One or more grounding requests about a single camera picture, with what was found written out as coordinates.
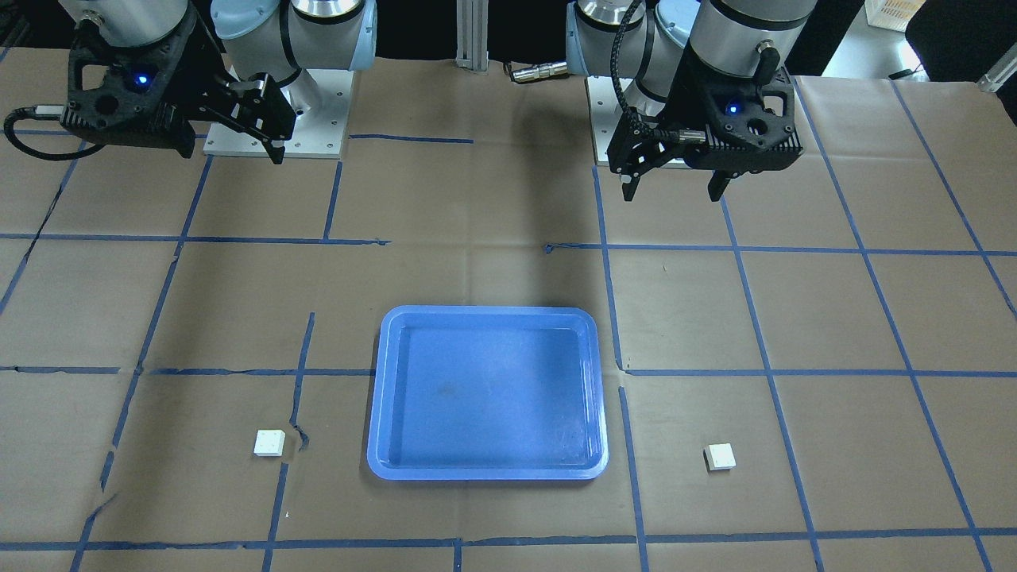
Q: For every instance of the aluminium frame post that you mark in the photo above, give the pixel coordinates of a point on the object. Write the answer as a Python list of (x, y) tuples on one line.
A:
[(471, 36)]

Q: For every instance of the black gripper, front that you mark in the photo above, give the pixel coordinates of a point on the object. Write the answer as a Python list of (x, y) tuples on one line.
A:
[(200, 73), (690, 94)]

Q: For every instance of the silver cable connector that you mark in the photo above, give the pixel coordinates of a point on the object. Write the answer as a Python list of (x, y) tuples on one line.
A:
[(539, 72)]

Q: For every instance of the blue plastic tray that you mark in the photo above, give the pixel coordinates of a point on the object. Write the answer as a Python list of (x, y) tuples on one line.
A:
[(488, 394)]

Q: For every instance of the metal base plate, front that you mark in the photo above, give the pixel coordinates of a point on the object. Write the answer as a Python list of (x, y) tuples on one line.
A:
[(322, 100), (605, 110)]

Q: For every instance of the white block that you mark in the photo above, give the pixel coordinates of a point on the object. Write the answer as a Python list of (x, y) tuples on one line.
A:
[(719, 457), (269, 443)]

